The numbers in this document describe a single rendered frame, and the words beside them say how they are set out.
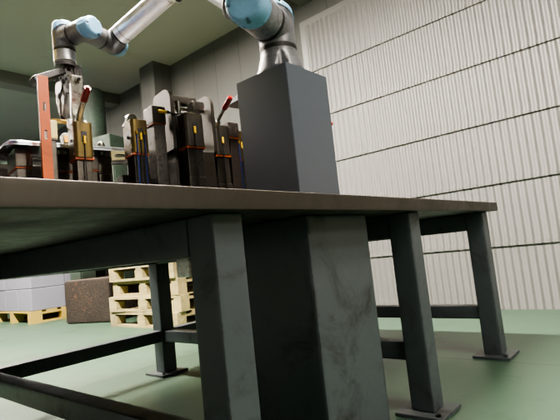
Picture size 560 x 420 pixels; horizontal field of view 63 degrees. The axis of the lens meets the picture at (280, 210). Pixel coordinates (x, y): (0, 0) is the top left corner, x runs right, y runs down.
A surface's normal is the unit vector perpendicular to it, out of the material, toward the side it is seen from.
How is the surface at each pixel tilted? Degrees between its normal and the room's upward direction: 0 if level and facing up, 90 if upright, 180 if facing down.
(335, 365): 90
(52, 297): 90
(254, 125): 90
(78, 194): 90
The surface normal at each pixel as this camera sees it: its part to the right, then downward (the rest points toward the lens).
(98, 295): -0.41, -0.04
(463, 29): -0.65, 0.00
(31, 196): 0.76, -0.14
